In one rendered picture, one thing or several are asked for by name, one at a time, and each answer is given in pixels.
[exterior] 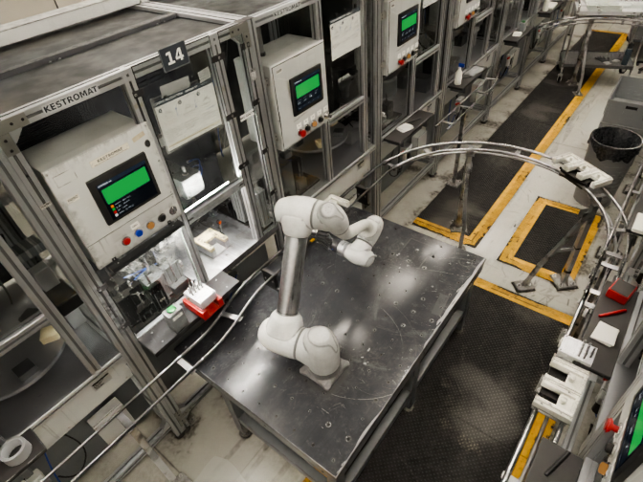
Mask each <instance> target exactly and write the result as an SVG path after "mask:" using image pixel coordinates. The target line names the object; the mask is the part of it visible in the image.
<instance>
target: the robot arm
mask: <svg viewBox="0 0 643 482"><path fill-rule="evenodd" d="M275 217H276V218H277V220H278V221H279V222H280V223H281V225H282V229H283V232H284V234H285V241H284V250H283V258H282V266H281V267H282V268H281V277H280V285H279V293H278V302H277V309H276V310H274V312H273V313H272V314H271V316H270V317H269V318H266V319H265V320H264V321H263V322H262V323H261V325H260V327H259V329H258V339H259V341H260V343H261V344H262V345H263V346H264V347H265V348H266V349H268V350H269V351H271V352H273V353H275V354H278V355H281V356H282V357H286V358H289V359H294V360H298V361H299V362H302V363H303V364H305V366H303V367H302V368H301V369H300V370H299V372H300V374H302V375H305V376H307V377H308V378H310V379H311V380H313V381H314V382H316V383H318V384H319V385H321V386H322V387H323V388H324V390H326V391H329V390H330V389H331V387H332V385H333V383H334V382H335V381H337V379H338V378H339V377H340V376H341V374H342V373H343V372H344V370H345V369H346V368H347V367H348V366H349V361H346V360H343V359H342V358H340V353H341V351H342V347H341V346H340V345H339V344H338V341H337V338H336V336H335V335H334V333H333V332H332V331H331V330H330V329H328V328H327V327H324V326H313V327H311V328H305V327H303V321H302V316H301V314H300V313H299V298H300V290H301V282H302V276H303V268H304V260H305V253H306V245H307V237H309V236H311V237H312V238H315V241H316V240H317V243H319V244H320V245H322V246H323V247H324V248H326V249H327V250H328V251H329V252H330V251H331V250H332V251H333V252H336V253H337V255H340V256H342V257H343V258H346V259H347V260H348V261H349V262H351V263H353V264H356V265H358V266H361V267H369V266H370V265H371V264H372V263H373V262H374V259H375V256H374V254H373V252H372V251H371V249H372V247H373V245H374V244H375V243H376V241H377V239H378V238H379V236H380V234H381V232H382V229H383V225H384V222H383V220H382V218H381V217H379V216H377V215H371V216H369V217H368V218H367V219H365V220H361V221H359V222H357V223H354V224H352V225H350V226H349V222H348V218H347V215H346V214H345V212H344V210H343V209H342V208H341V207H340V206H339V205H337V204H336V203H333V202H326V201H322V200H318V199H315V198H311V197H305V196H298V195H296V196H288V197H284V198H281V199H279V200H278V201H277V203H276V205H275ZM313 229H314V230H323V231H329V233H326V232H322V231H318V232H317V233H315V232H313V231H312V230H313ZM330 232H331V233H332V234H333V235H335V236H337V237H339V238H340V239H343V241H342V240H340V239H334V238H333V237H331V235H330V234H331V233H330ZM357 234H358V236H357V238H356V240H355V241H354V242H353V243H352V244H351V243H349V242H347V241H344V240H348V239H351V238H353V237H354V236H356V235H357Z"/></svg>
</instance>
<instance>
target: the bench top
mask: <svg viewBox="0 0 643 482"><path fill-rule="evenodd" d="M381 218H382V217H381ZM382 220H383V222H384V225H383V229H382V232H381V234H380V236H379V238H378V239H377V241H376V243H375V244H374V245H373V247H372V249H371V251H372V252H373V254H374V256H375V259H374V262H373V263H372V264H371V265H370V266H369V267H361V266H358V265H356V264H353V263H351V262H349V261H348V260H347V259H346V258H343V257H342V256H340V255H337V253H336V252H333V251H332V250H331V251H330V252H329V251H328V250H327V249H326V248H324V247H323V246H322V245H320V244H319V243H317V240H316V241H315V240H314V241H313V242H312V243H311V244H310V245H309V246H307V247H306V253H305V260H304V268H303V276H302V282H301V290H300V298H299V313H300V314H301V316H302V321H303V327H305V328H311V327H313V326H324V327H327V328H328V329H330V330H331V331H332V332H333V333H334V335H335V336H336V338H337V341H338V344H339V345H340V346H341V347H342V351H341V353H340V358H342V359H343V360H346V361H349V366H348V367H347V368H346V369H345V370H344V372H343V373H342V374H341V376H340V377H339V378H338V379H337V381H335V382H334V383H333V385H332V387H331V389H330V390H329V391H326V390H324V388H323V387H322V386H321V385H319V384H318V383H316V382H314V381H313V380H311V379H310V378H308V377H307V376H305V375H302V374H300V372H299V370H300V369H301V368H302V367H303V366H305V364H303V363H302V362H300V361H298V360H294V359H289V358H286V357H282V356H281V355H278V354H275V353H273V352H271V351H269V350H268V349H266V348H265V347H264V346H263V345H262V344H261V343H260V341H259V339H258V329H259V327H260V325H261V323H262V322H263V321H264V320H265V319H266V318H269V317H270V316H271V314H272V313H273V312H274V310H276V309H277V302H278V293H279V291H276V290H274V289H272V288H271V287H269V286H267V285H265V286H263V287H262V289H261V290H260V291H259V292H258V293H257V294H256V296H255V297H254V298H253V300H252V301H251V303H250V304H249V305H248V307H247V308H246V310H245V311H244V313H243V314H242V317H243V319H241V321H238V322H237V323H236V325H235V326H234V327H233V329H232V330H231V332H230V333H229V334H228V335H227V336H226V337H225V339H224V340H223V341H222V342H221V343H220V344H219V345H218V346H217V348H216V349H215V350H214V351H212V352H211V353H210V354H209V355H208V356H207V357H206V358H205V359H204V360H203V361H202V362H201V363H200V364H199V365H198V366H197V367H196V368H195V369H196V370H197V371H199V372H200V373H201V374H202V375H204V376H205V377H206V378H207V379H209V380H210V381H211V382H212V383H214V384H215V385H216V386H218V387H219V388H220V389H222V390H223V391H224V392H225V393H227V394H228V395H229V396H230V397H232V398H233V399H234V400H235V401H237V402H238V403H239V404H240V405H242V406H243V407H245V408H246V409H247V410H248V411H250V412H251V413H252V414H253V415H254V416H255V417H256V418H257V419H259V420H260V421H261V422H262V423H264V424H265V425H266V426H268V427H269V428H270V429H272V430H273V431H274V432H275V433H277V434H278V435H279V436H280V437H282V438H283V439H284V440H285V441H287V442H288V443H289V444H291V445H292V446H293V447H294V448H296V449H297V450H298V451H300V452H301V453H302V454H303V455H305V456H306V457H307V458H308V459H310V460H311V461H312V462H314V463H315V464H316V465H317V466H319V467H320V468H321V469H322V470H324V471H325V472H326V473H328V474H329V475H330V476H331V477H333V478H334V479H335V480H337V479H338V477H339V476H340V474H341V473H342V471H343V470H344V468H345V466H346V465H347V464H348V462H349V461H350V459H351V458H352V456H353V455H354V453H355V452H356V450H357V449H358V447H359V446H360V445H361V444H362V442H363V441H364V440H365V438H366V436H367V435H368V433H369V432H370V430H371V429H372V427H373V426H374V424H375V423H376V421H377V420H378V419H379V417H380V416H381V414H382V413H383V411H384V410H385V408H386V407H387V405H388V403H389V402H390V400H391V399H392V397H393V396H394V395H395V393H396V392H397V390H398V389H399V387H400V386H401V384H402V383H403V381H404V380H405V379H406V377H407V376H408V375H409V373H410V372H411V370H412V369H413V367H414V366H415V364H416V363H417V361H418V360H419V358H420V357H421V355H422V354H423V352H424V351H425V350H426V348H427V347H428V345H429V344H430V342H431V341H432V339H433V337H434V336H435V334H436V333H437V331H438V330H439V328H440V327H441V326H442V324H443V323H444V321H445V320H446V318H447V317H448V315H449V314H450V312H451V311H452V310H453V308H454V307H455V305H456V304H457V303H458V301H459V300H460V298H461V297H462V295H463V294H464V292H465V291H466V289H467V288H468V286H469V285H470V283H471V282H472V281H473V279H474V278H475V276H476V275H477V273H478V271H479V270H480V268H481V267H482V265H483V264H484V262H485V260H486V258H484V257H481V256H479V255H476V254H474V253H471V252H467V251H465V250H462V249H460V248H457V247H455V246H453V245H450V244H448V243H445V242H442V241H440V240H438V239H435V238H433V237H430V236H428V235H426V234H423V233H420V232H418V231H415V230H412V229H409V228H407V227H404V226H401V225H399V224H396V223H394V222H391V221H389V220H387V219H385V218H382ZM395 228H397V230H396V229H395ZM392 253H394V254H392ZM432 256H434V258H432ZM373 274H375V276H372V275H373ZM263 282H264V276H263V272H261V273H260V274H258V275H257V276H256V277H255V278H254V279H253V280H251V281H250V282H249V283H248V284H247V285H246V286H245V287H243V288H242V289H241V290H240V291H239V292H238V294H237V295H236V296H235V297H234V299H233V300H232V302H231V303H230V305H229V306H228V307H227V309H226V310H225V312H228V313H231V314H234V315H237V316H238V315H239V314H240V312H241V311H242V309H243V308H244V306H245V305H246V304H247V302H248V301H249V299H250V298H251V297H252V295H253V294H254V293H255V291H256V290H257V289H258V288H259V287H260V286H261V285H262V284H263ZM227 303H228V301H227V302H226V303H225V304H224V305H223V306H222V307H221V308H220V309H219V310H217V311H216V312H215V313H214V314H213V315H212V316H211V317H210V318H208V319H207V320H206V321H205V322H203V323H202V324H201V325H200V326H199V327H198V328H197V329H196V330H194V331H193V332H192V333H191V334H190V335H189V336H188V337H186V338H185V339H184V340H183V341H182V342H181V343H179V344H178V345H177V346H176V347H175V348H174V349H173V351H174V352H175V353H176V354H177V355H178V356H180V355H181V354H182V353H183V352H185V351H186V350H187V349H188V348H189V347H190V346H191V345H192V344H193V343H195V342H196V341H197V340H198V339H199V338H200V337H201V336H202V335H203V334H204V333H205V332H206V331H207V330H208V328H209V327H210V326H211V324H212V323H213V322H214V321H215V319H216V318H217V317H218V315H219V314H220V312H221V311H222V310H223V308H224V307H225V306H226V304H227ZM233 323H234V320H233V319H230V318H225V317H220V319H219V320H218V321H217V322H216V323H215V324H214V325H213V327H212V328H211V329H210V331H209V332H208V333H207V334H206V335H205V336H204V337H203V338H202V339H201V340H200V341H199V342H198V343H197V344H196V345H195V346H193V347H192V348H191V349H190V350H189V351H188V352H187V353H186V355H184V356H183V357H182V359H183V360H185V361H186V362H187V363H189V364H190V365H191V366H194V365H195V364H196V363H197V362H199V361H200V360H201V359H202V358H203V357H204V356H205V355H206V354H207V353H208V352H209V351H210V350H211V349H212V348H213V347H214V345H215V344H216V343H218V342H219V341H220V340H221V339H222V337H223V336H224V335H225V334H226V332H227V331H228V330H229V328H230V327H231V326H232V324H233ZM347 437H349V438H350V440H349V441H347V440H346V438H347ZM312 443H315V446H314V447H312V446H311V444H312Z"/></svg>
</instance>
